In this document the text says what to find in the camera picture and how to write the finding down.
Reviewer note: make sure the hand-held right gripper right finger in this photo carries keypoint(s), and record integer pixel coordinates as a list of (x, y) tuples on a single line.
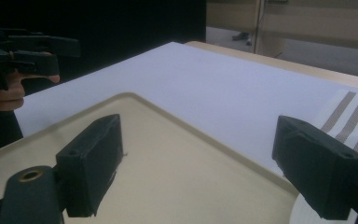
[(317, 168)]

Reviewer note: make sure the beige plastic tray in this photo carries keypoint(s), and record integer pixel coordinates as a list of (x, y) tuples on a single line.
[(180, 174)]

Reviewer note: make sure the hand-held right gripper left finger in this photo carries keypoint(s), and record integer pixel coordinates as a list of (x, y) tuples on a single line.
[(90, 168)]

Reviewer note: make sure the dark shoe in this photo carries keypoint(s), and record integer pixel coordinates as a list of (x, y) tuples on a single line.
[(240, 36)]

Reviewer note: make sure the white brown striped cloth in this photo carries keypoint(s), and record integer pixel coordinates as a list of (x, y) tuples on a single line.
[(354, 121)]

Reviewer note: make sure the metal stand pole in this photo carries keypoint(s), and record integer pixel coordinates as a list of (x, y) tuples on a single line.
[(258, 25)]

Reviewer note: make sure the white table mat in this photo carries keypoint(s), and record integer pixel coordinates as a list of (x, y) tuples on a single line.
[(205, 84)]

